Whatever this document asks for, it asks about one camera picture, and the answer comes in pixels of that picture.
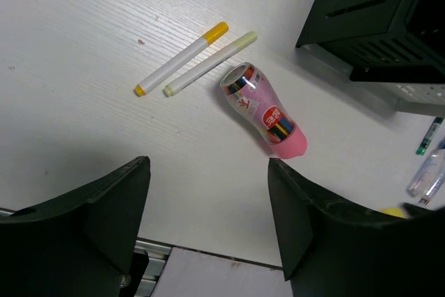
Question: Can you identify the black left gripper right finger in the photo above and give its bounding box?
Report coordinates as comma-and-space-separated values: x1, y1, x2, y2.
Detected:
268, 159, 444, 296

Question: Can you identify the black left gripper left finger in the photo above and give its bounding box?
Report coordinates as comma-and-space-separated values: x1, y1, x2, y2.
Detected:
1, 156, 151, 296

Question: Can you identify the yellow capped white marker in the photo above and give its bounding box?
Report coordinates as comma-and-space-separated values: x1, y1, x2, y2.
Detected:
133, 22, 229, 97

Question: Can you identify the yellow capped marker near gripper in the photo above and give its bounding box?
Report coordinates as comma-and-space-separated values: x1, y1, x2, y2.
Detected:
380, 207, 409, 219

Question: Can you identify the clear spray bottle blue cap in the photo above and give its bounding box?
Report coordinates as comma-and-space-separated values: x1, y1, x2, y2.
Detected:
407, 143, 444, 203

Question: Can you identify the green pen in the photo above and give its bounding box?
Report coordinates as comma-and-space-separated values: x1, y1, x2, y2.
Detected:
416, 117, 444, 156

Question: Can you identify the white slotted organizer box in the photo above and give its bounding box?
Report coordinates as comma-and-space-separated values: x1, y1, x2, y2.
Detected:
296, 45, 444, 118

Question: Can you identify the pale green capped white marker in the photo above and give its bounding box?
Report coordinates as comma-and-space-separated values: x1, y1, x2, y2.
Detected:
163, 31, 257, 97

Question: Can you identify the pink marker set bottle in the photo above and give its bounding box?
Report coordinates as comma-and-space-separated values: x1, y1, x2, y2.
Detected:
220, 62, 307, 159

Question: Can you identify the black slotted organizer box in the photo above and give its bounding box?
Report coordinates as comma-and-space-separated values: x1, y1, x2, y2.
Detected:
296, 0, 444, 84

